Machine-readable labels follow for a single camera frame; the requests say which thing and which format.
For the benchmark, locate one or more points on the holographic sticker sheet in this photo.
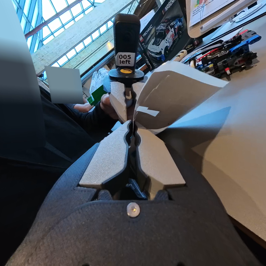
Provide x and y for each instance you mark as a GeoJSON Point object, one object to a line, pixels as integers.
{"type": "Point", "coordinates": [176, 93]}

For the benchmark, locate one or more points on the printed instruction sheet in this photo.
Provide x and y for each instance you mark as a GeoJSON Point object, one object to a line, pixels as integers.
{"type": "Point", "coordinates": [207, 12]}

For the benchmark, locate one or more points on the clear plastic bags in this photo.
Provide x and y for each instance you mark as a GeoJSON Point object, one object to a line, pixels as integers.
{"type": "Point", "coordinates": [98, 79]}

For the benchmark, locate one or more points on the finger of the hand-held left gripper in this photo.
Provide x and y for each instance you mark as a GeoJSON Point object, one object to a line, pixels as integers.
{"type": "Point", "coordinates": [138, 89]}
{"type": "Point", "coordinates": [117, 97]}

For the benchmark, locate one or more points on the black toy car box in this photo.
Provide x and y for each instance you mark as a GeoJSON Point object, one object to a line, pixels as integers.
{"type": "Point", "coordinates": [166, 39]}

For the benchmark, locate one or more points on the green plastic bin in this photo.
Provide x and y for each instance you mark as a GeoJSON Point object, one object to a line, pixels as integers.
{"type": "Point", "coordinates": [96, 96]}

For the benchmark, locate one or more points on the whiteboard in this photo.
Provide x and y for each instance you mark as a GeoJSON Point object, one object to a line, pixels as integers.
{"type": "Point", "coordinates": [146, 20]}

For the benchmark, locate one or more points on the person's left hand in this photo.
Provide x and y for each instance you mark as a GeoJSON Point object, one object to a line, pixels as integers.
{"type": "Point", "coordinates": [107, 106]}

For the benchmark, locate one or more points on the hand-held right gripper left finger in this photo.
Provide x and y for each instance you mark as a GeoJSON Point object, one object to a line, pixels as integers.
{"type": "Point", "coordinates": [106, 162]}

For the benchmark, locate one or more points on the person's left forearm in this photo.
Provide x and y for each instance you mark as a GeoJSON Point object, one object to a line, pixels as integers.
{"type": "Point", "coordinates": [91, 122]}

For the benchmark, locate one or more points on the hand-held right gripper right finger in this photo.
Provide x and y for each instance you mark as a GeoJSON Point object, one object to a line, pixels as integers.
{"type": "Point", "coordinates": [158, 164]}

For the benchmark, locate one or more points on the partly built toy car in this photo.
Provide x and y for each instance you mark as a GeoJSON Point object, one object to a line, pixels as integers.
{"type": "Point", "coordinates": [228, 56]}

